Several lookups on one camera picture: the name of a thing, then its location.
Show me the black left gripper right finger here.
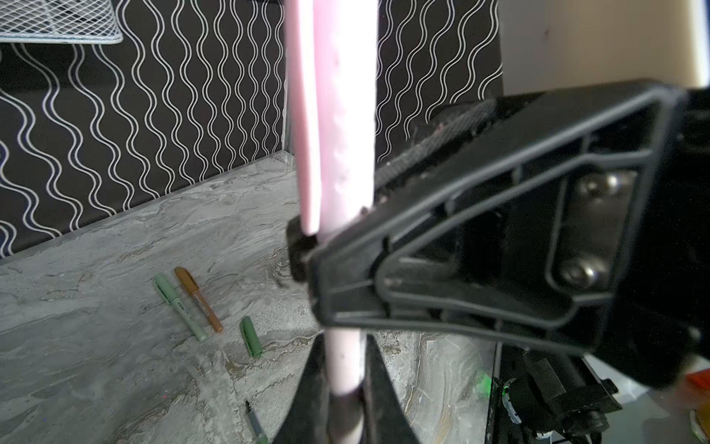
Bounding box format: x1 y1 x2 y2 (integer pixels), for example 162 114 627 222
362 335 419 443

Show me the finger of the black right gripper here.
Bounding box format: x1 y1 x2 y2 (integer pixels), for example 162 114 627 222
287 81 685 354

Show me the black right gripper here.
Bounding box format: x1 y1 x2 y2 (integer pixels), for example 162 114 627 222
595 89 709 389

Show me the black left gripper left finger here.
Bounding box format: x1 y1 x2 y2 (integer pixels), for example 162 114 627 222
272 334 330 444

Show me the light green pen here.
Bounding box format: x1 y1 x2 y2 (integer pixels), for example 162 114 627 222
153 273 207 342

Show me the pink pen cap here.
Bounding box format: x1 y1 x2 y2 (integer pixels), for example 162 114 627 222
283 1 378 242

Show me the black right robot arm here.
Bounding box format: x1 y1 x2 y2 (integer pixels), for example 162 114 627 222
287 81 709 443

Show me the green uncapped pen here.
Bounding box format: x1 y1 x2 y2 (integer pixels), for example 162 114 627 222
245 401 269 444

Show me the green pen cap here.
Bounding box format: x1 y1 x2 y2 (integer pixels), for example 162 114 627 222
240 316 263 359

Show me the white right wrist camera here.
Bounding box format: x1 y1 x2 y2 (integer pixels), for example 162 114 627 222
498 1 709 95

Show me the white wire mesh basket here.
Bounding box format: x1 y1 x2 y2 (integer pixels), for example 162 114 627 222
1 0 123 44

